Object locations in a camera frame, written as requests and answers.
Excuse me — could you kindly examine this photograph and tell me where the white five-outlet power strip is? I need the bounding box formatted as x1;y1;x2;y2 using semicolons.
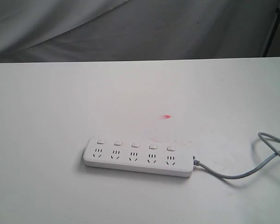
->
83;137;194;177

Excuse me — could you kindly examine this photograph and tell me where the grey backdrop cloth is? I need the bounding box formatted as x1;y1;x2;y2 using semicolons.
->
0;0;280;63

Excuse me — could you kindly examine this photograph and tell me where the black tripod stand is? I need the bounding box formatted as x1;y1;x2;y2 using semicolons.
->
262;7;280;57

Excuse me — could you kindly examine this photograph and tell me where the grey power cable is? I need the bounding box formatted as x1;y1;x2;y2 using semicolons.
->
192;132;280;181

